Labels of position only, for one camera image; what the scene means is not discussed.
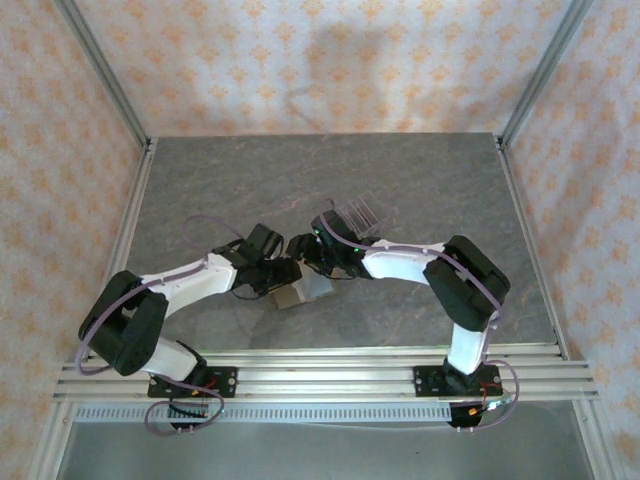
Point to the clear plastic box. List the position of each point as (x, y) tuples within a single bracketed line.
[(315, 290)]

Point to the clear acrylic card box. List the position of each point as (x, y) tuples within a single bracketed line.
[(367, 215)]

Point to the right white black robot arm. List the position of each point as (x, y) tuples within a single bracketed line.
[(395, 267)]

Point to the aluminium mounting beam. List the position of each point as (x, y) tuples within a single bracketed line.
[(325, 375)]

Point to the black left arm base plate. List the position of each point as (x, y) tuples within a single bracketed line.
[(227, 382)]

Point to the aluminium table side rail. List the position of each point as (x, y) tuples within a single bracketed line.
[(531, 245), (125, 240)]

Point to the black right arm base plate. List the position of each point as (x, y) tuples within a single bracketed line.
[(425, 382)]

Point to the aluminium frame post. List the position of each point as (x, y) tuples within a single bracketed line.
[(542, 75), (106, 75)]

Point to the aluminium frame leg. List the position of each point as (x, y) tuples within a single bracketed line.
[(595, 440), (52, 440)]

